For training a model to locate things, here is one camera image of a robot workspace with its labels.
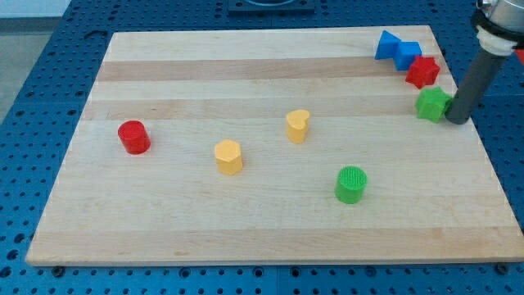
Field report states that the green star block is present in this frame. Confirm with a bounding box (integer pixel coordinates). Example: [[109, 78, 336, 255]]
[[415, 87, 453, 123]]

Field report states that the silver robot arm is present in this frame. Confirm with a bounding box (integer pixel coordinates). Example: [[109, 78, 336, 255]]
[[471, 0, 523, 57]]

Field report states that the red star block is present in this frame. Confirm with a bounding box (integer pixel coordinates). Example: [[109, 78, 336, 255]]
[[405, 56, 440, 89]]

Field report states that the wooden board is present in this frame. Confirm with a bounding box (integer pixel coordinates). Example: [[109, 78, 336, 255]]
[[26, 27, 523, 266]]

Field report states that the yellow hexagon block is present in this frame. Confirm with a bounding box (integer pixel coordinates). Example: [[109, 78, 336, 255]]
[[215, 139, 243, 175]]

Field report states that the yellow heart block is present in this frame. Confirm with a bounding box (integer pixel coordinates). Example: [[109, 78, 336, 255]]
[[286, 109, 310, 144]]

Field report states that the green cylinder block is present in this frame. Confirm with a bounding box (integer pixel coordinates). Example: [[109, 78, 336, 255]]
[[334, 166, 368, 204]]

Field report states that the red cylinder block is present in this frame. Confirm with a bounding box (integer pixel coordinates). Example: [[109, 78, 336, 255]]
[[117, 120, 151, 155]]

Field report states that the blue triangle block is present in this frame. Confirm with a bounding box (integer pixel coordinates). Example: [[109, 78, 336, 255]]
[[375, 30, 402, 60]]

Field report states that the blue cube block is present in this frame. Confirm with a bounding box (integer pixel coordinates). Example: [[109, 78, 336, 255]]
[[393, 41, 422, 70]]

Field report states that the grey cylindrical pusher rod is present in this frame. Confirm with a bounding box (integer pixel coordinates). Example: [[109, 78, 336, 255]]
[[445, 48, 508, 125]]

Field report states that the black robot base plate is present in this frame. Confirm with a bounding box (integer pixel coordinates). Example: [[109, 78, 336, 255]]
[[225, 0, 317, 16]]

